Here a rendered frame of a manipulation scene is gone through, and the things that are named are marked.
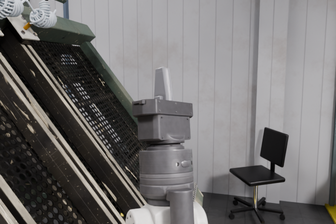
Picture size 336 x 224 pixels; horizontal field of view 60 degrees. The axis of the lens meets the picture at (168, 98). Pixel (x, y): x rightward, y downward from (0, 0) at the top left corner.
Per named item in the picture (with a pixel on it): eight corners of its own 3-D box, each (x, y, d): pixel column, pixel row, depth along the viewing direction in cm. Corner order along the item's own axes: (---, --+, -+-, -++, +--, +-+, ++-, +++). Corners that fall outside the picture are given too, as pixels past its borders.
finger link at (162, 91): (169, 66, 50) (170, 102, 49) (155, 70, 52) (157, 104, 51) (162, 64, 49) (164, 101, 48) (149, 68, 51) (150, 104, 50)
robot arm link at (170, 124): (207, 102, 51) (211, 172, 49) (167, 109, 58) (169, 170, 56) (156, 95, 42) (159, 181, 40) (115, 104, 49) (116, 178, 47)
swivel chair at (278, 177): (280, 205, 340) (284, 127, 329) (289, 234, 283) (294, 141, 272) (229, 200, 354) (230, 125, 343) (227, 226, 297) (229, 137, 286)
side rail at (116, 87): (177, 194, 181) (191, 185, 178) (72, 52, 181) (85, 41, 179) (178, 189, 188) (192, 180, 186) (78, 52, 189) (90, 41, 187)
